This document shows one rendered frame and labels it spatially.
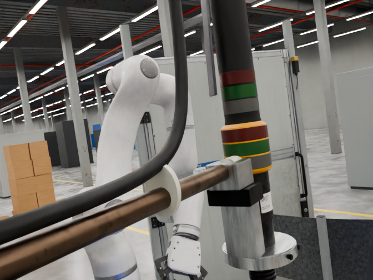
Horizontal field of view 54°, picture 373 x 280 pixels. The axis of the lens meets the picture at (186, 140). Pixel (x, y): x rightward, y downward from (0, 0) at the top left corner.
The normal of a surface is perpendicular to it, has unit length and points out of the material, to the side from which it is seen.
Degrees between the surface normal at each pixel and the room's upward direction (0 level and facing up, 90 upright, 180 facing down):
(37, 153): 90
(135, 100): 122
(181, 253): 67
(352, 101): 90
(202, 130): 89
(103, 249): 32
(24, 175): 90
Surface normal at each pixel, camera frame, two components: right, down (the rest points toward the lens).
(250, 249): -0.54, 0.12
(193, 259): 0.44, -0.41
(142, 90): 0.33, 0.59
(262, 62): 0.37, 0.00
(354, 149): -0.76, 0.14
